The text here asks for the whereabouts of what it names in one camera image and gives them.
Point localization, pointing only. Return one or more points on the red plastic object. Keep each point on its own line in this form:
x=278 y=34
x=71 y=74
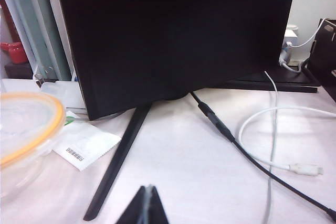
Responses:
x=15 y=52

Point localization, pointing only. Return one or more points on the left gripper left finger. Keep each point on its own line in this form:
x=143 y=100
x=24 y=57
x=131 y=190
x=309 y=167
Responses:
x=134 y=211

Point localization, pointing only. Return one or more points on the black frameless monitor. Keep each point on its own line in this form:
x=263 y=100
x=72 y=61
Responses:
x=170 y=37

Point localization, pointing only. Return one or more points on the metal partition clamp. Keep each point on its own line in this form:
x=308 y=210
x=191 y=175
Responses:
x=43 y=74

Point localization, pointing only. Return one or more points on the white wall plug adapter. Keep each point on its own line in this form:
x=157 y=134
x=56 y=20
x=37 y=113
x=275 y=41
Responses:
x=287 y=51

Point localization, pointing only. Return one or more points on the black V-shaped monitor stand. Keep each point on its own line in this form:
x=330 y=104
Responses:
x=123 y=150

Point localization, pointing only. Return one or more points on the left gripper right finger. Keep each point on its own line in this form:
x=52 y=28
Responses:
x=157 y=211

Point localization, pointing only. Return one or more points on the white packet with green corner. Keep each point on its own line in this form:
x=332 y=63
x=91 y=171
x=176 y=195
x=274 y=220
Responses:
x=86 y=142

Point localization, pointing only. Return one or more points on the frosted glass partition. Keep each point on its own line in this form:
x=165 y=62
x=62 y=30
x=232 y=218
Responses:
x=31 y=19

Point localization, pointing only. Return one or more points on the clear container with orange rim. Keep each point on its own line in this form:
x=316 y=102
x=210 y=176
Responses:
x=26 y=119

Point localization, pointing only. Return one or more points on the translucent white plastic box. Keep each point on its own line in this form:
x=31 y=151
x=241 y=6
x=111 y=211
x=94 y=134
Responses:
x=63 y=95

